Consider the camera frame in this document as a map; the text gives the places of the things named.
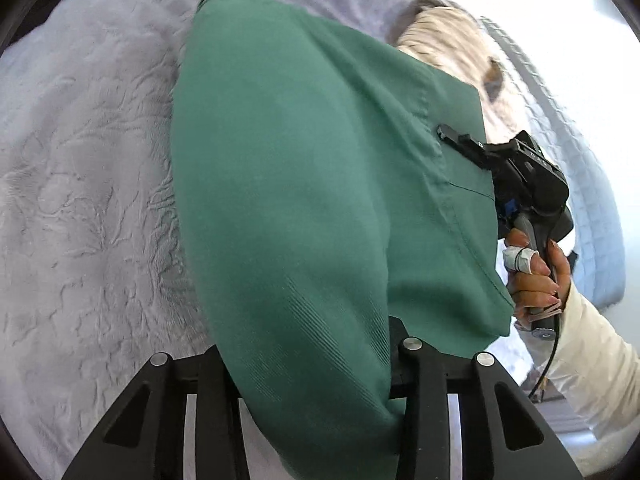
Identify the cream striped cloth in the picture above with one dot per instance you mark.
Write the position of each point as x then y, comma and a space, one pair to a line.
450, 40

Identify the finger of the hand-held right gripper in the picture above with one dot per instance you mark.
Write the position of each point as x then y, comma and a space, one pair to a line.
462, 142

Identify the pale blue quilted bedding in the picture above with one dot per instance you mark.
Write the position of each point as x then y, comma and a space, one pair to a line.
590, 200

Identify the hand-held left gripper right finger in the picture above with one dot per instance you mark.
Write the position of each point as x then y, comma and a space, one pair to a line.
425, 400

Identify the green pants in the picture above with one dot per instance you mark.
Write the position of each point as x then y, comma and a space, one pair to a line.
300, 185

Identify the person's right hand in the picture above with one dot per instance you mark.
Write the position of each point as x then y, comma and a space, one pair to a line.
535, 285

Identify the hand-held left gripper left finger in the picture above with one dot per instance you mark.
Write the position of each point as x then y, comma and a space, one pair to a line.
210, 410

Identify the person's right forearm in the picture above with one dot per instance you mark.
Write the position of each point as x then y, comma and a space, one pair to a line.
595, 355

